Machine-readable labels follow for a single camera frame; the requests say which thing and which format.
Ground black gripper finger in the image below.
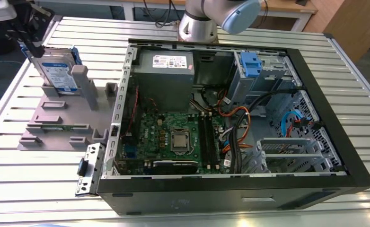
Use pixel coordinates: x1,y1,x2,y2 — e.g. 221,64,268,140
7,27,45,58

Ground hard disk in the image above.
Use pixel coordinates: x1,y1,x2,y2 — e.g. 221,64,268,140
21,42,83,96

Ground metal disk bay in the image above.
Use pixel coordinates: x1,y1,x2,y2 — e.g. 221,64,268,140
254,137,344,175

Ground grey parts rack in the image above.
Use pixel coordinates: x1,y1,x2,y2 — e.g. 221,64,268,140
18,65,121,152

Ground green RAM stick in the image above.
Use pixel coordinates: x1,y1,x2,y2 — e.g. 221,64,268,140
42,126,77,131

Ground grey power supply unit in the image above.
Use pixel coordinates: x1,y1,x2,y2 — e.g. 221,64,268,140
130,49,196,114

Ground metal expansion card retainer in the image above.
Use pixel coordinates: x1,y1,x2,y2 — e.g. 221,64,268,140
74,142,107,197

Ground green motherboard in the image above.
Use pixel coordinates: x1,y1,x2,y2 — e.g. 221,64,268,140
118,112,236,176

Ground CPU socket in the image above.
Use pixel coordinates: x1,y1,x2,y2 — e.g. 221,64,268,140
169,128,192,155

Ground silver CPU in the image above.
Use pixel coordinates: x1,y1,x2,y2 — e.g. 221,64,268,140
172,134,189,149

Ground black graphics card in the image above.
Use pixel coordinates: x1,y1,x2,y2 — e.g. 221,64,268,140
143,159,200,176

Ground blue plastic drive latch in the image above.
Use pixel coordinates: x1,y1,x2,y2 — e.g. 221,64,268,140
240,51,265,78

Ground black RAM slot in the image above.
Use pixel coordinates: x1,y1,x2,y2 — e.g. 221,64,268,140
208,113,221,170

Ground grey metal drive cage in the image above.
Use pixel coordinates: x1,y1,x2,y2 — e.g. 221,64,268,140
226,50,304,114

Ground black PC case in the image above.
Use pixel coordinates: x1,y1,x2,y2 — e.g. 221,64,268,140
95,37,370,216

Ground black power connector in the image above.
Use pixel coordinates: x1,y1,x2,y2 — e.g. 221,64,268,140
294,117,324,130

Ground wooden cabinet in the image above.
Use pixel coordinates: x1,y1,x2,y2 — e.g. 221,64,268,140
301,0,370,63

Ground blue floor cable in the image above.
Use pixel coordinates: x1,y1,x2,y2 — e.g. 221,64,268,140
0,60,27,70

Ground thin red wire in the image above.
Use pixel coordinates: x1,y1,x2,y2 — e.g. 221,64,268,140
125,85,141,138

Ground yellow and black wire bundle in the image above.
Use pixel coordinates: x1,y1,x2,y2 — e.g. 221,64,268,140
190,98,221,114

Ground orange and yellow wires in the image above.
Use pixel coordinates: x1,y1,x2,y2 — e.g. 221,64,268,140
218,106,253,152

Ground thick black cable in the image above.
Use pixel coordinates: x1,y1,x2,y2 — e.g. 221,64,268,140
229,89,301,175

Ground wooden desk with white frame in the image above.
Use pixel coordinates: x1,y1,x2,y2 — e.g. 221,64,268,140
122,0,320,33

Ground blue wire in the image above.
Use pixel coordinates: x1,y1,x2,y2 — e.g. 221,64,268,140
280,110,305,138

